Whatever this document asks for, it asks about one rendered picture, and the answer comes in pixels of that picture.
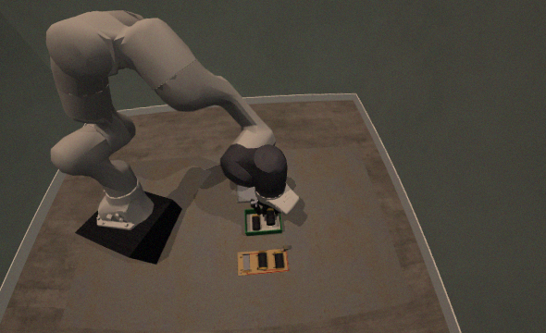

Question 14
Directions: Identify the black battery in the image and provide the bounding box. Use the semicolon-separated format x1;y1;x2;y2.
267;208;275;226
274;251;284;268
252;215;261;230
258;253;267;270

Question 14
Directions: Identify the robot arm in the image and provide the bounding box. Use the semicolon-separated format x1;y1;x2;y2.
46;10;299;230

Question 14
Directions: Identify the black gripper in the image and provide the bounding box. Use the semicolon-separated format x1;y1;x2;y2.
251;199;279;221

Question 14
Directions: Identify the green open-top box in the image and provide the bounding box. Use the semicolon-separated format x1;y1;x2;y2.
244;209;282;236

